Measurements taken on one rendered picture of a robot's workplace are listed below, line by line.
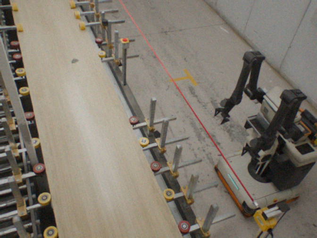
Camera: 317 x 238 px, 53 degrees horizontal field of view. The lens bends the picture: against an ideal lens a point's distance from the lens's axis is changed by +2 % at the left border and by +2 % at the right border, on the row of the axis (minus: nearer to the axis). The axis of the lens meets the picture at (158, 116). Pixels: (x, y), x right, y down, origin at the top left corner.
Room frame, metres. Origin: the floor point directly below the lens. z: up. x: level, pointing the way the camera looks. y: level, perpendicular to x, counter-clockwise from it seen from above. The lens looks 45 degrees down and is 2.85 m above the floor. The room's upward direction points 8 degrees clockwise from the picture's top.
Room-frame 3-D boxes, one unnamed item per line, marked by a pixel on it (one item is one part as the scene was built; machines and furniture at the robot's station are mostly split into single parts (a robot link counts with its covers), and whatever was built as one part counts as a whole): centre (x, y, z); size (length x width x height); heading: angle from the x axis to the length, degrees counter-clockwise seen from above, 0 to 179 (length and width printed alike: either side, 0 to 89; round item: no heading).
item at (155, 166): (1.40, -0.03, 0.85); 0.08 x 0.08 x 0.11
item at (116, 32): (2.76, 0.53, 0.93); 0.04 x 0.04 x 0.48; 28
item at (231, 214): (1.06, -0.43, 0.81); 0.43 x 0.03 x 0.04; 118
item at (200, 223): (1.02, -0.40, 0.81); 0.14 x 0.06 x 0.05; 28
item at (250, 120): (1.83, -0.85, 0.99); 0.28 x 0.16 x 0.22; 28
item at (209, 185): (1.28, -0.32, 0.82); 0.43 x 0.03 x 0.04; 118
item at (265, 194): (1.97, -1.10, 0.16); 0.67 x 0.64 x 0.25; 118
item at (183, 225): (0.96, -0.26, 0.85); 0.08 x 0.08 x 0.11
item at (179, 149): (1.44, -0.17, 0.89); 0.04 x 0.04 x 0.48; 28
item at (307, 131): (2.03, -1.20, 0.87); 0.23 x 0.15 x 0.11; 28
